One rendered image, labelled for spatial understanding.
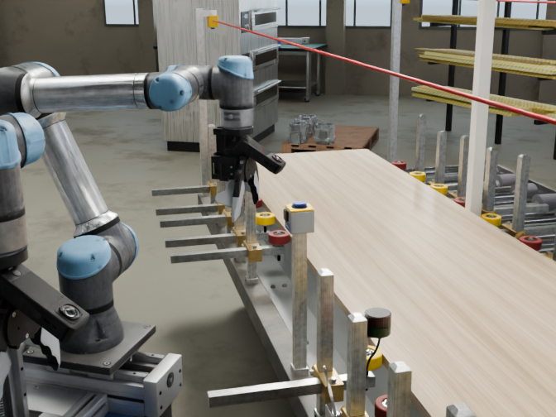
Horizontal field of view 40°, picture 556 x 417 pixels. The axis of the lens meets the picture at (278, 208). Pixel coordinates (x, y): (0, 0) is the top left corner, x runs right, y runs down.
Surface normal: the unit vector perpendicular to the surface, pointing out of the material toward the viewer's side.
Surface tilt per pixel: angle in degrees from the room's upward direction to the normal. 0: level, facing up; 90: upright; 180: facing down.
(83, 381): 90
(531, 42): 90
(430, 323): 0
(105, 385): 90
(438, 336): 0
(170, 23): 90
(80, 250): 7
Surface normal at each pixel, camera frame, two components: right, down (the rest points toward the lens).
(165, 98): -0.18, 0.29
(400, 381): 0.22, 0.28
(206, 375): -0.01, -0.96
